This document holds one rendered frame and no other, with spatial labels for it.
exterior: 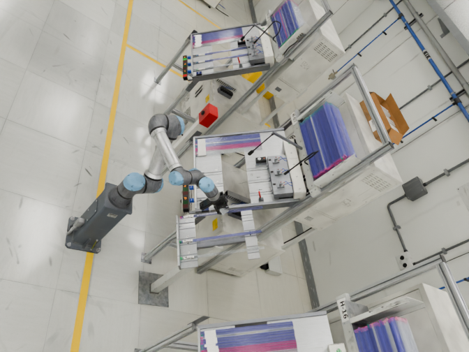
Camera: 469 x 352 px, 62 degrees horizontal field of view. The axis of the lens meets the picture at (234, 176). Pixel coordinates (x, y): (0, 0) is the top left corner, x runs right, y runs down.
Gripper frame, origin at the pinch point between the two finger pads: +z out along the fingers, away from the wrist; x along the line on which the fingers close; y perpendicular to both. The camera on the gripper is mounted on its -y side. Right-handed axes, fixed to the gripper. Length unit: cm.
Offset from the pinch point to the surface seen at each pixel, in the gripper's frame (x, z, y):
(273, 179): 29, 25, 33
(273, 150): 60, 34, 37
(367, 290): -61, 10, 69
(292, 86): 154, 68, 66
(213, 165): 53, 22, -8
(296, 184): 21, 25, 48
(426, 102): 133, 123, 187
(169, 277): -15, 44, -55
